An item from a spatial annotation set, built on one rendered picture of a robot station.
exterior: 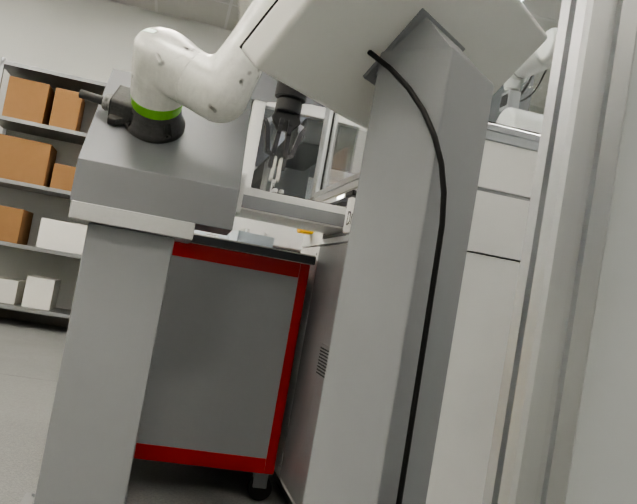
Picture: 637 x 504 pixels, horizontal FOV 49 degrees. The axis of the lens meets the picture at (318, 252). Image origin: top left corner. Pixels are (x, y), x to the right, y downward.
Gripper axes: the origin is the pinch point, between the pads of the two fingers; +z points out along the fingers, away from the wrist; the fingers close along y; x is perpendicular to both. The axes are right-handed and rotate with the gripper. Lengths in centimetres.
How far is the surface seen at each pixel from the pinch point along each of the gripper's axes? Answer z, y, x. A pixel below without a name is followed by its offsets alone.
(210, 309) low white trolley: 43.1, 9.2, -11.8
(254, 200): 11.3, 5.5, 12.1
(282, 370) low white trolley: 57, -16, -12
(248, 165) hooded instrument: -12, 1, -81
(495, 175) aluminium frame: -1, -42, 54
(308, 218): 12.9, -9.8, 12.1
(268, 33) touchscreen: 0, 18, 107
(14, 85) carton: -79, 163, -383
